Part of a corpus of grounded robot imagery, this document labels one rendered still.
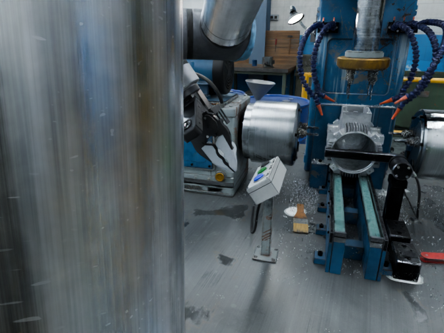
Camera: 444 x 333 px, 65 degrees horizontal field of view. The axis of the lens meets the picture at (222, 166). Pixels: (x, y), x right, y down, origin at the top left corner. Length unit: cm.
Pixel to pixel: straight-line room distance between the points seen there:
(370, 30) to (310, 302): 91
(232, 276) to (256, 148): 53
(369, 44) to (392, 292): 80
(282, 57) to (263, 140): 513
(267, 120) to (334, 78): 42
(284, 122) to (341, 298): 64
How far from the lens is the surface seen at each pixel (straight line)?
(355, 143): 152
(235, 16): 54
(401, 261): 106
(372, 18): 137
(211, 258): 106
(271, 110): 134
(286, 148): 131
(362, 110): 149
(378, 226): 107
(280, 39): 639
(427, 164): 136
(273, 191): 88
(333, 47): 159
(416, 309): 102
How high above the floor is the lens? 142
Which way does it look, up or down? 21 degrees down
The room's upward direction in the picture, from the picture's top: straight up
